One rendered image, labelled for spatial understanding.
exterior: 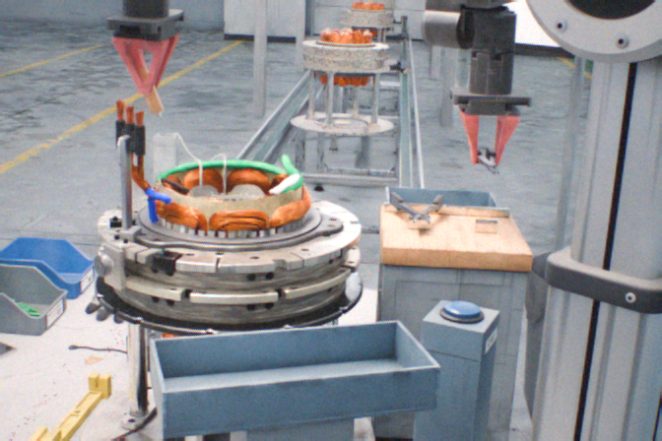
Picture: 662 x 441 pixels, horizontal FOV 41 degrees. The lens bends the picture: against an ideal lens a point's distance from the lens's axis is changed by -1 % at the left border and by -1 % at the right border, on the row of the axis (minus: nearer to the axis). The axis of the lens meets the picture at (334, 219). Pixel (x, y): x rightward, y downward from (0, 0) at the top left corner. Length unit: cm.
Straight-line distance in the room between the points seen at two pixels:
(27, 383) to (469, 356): 71
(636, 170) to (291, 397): 34
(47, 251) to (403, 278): 90
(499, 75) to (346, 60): 204
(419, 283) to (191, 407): 47
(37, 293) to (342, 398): 99
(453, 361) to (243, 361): 25
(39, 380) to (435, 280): 63
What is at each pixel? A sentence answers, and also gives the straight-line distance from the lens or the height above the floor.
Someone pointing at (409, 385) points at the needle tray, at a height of 105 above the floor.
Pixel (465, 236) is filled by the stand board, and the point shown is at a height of 107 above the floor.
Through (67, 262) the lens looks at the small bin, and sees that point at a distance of 185.
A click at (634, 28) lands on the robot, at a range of 67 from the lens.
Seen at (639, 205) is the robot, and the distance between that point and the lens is 75.
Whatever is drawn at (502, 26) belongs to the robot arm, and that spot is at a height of 134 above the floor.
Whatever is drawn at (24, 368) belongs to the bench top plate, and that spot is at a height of 78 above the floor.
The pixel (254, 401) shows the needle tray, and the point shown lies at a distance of 78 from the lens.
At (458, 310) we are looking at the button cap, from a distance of 100.
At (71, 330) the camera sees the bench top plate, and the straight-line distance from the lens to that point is 160.
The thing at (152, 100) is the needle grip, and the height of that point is 123.
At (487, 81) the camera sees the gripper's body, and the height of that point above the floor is 127.
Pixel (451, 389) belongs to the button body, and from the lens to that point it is 102.
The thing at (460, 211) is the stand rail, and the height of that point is 107.
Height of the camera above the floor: 142
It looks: 17 degrees down
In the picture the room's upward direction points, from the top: 3 degrees clockwise
